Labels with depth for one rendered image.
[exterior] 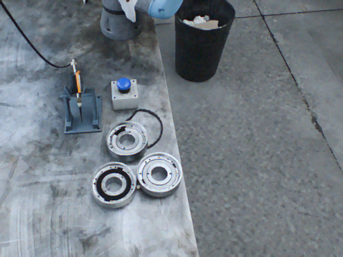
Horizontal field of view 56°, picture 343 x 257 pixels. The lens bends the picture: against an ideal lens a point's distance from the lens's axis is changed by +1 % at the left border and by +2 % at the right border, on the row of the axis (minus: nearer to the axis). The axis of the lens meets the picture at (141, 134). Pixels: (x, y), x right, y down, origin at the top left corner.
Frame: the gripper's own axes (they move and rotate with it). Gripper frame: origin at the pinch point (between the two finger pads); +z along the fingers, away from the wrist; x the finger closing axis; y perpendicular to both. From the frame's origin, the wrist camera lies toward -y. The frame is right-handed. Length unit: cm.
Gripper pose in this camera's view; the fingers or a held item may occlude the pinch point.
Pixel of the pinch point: (107, 14)
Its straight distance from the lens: 85.0
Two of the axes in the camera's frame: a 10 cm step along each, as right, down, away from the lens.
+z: 0.4, 5.7, 8.2
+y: 5.5, -7.0, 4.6
